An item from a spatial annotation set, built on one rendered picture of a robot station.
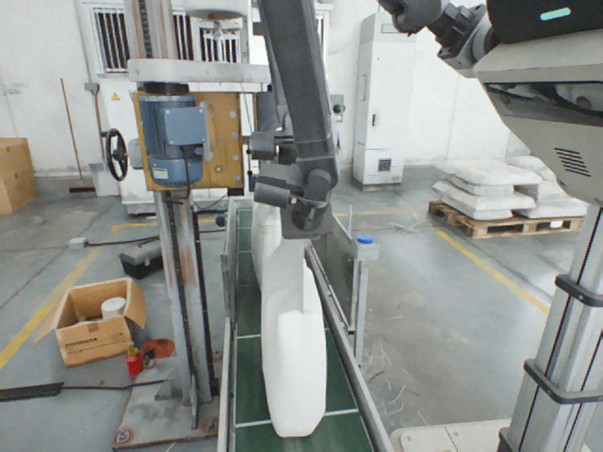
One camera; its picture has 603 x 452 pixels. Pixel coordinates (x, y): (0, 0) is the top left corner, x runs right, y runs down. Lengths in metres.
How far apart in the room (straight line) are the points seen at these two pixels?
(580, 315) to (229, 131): 1.05
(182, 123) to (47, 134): 4.91
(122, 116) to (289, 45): 3.73
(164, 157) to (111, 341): 1.35
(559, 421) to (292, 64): 0.99
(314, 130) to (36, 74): 5.42
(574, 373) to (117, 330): 1.92
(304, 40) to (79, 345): 2.00
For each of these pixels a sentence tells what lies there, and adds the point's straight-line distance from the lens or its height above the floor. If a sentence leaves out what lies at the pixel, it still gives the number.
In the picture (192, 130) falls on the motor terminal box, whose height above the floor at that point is 1.25.
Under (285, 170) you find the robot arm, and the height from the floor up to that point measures 1.23.
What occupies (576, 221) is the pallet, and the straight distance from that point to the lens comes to 4.51.
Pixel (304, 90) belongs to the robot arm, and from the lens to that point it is 0.49.
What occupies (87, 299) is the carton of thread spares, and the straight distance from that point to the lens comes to 2.58.
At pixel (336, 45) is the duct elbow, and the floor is 1.77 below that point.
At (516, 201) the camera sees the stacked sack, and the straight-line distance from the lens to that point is 3.95.
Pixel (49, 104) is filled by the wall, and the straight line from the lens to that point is 5.79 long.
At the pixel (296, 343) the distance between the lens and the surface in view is 0.98.
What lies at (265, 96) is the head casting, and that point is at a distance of 1.24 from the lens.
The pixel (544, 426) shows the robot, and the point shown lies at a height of 0.59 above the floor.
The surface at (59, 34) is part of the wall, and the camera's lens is 5.70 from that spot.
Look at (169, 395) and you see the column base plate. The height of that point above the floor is 0.04.
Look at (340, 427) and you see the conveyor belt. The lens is 1.28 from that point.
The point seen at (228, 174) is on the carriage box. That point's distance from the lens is 1.27.
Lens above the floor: 1.35
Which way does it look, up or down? 21 degrees down
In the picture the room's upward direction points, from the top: straight up
